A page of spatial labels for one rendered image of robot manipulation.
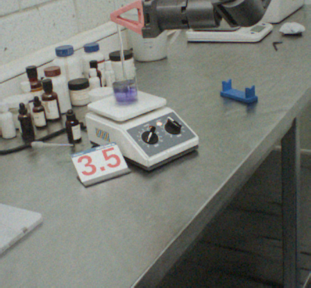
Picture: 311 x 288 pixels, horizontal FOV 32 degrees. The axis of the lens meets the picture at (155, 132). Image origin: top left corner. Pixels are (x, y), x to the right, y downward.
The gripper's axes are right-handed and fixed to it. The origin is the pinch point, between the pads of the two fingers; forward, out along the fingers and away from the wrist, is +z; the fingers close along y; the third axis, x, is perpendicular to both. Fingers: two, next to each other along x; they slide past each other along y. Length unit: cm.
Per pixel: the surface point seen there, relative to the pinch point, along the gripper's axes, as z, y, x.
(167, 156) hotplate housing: -10.7, 9.7, 24.1
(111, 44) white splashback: 27, -57, 20
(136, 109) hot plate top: -3.8, 4.9, 16.9
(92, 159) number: 2.1, 14.5, 23.0
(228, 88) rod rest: -14.5, -29.0, 24.4
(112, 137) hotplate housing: 0.5, 8.1, 21.4
